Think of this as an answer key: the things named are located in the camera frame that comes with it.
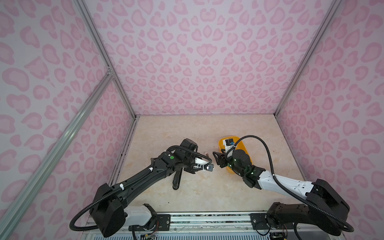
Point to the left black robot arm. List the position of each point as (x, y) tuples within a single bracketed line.
[(111, 210)]

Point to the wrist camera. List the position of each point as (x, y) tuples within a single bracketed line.
[(228, 144), (200, 163)]

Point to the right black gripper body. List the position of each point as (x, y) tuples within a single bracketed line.
[(229, 163)]

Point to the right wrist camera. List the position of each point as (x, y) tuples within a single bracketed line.
[(228, 144)]

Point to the aluminium frame left diagonal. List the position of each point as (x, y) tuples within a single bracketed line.
[(21, 204)]

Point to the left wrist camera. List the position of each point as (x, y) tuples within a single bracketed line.
[(200, 163)]

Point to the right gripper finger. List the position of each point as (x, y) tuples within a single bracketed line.
[(217, 156), (222, 164)]

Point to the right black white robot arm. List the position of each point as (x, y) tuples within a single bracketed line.
[(319, 203)]

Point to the yellow plastic tray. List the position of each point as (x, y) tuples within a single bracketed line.
[(223, 144)]

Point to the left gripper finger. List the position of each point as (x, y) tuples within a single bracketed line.
[(209, 167), (195, 169)]

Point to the black long stapler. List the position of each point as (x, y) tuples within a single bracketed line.
[(177, 179)]

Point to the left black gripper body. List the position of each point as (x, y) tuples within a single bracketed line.
[(188, 161)]

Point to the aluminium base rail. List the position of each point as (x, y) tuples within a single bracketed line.
[(223, 226)]

